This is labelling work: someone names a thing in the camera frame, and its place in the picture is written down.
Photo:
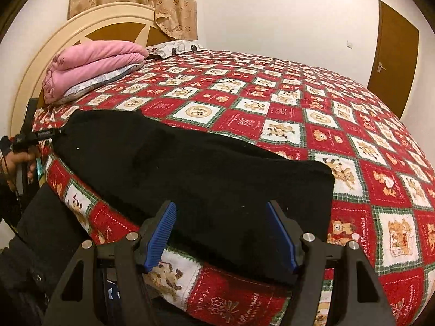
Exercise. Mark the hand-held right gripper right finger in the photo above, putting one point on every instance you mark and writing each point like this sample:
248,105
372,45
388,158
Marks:
282,234

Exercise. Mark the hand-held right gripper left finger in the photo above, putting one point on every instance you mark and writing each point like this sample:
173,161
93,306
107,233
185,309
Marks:
159,234

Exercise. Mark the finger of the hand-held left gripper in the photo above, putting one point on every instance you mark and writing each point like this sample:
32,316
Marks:
47,133

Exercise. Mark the black pants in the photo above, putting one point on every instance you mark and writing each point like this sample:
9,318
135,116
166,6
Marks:
204,183

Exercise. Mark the person's left hand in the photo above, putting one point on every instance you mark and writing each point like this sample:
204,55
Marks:
13,163

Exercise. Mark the grey patterned pillow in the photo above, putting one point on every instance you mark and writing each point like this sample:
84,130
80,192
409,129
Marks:
102,79

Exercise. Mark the pink folded quilt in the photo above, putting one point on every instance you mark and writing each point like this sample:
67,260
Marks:
95,57

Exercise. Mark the cream wooden headboard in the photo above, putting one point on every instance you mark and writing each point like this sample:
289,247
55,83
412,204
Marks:
51,40

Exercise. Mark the person's dark clothing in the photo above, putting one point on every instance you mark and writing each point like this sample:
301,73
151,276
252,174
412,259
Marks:
34,244

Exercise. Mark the red printed bedsheet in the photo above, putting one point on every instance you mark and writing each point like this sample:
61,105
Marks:
306,108

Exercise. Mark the white patterned pillow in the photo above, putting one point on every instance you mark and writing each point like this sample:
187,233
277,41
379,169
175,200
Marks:
176,47

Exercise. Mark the brown wooden door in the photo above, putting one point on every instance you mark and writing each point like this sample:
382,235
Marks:
394,57

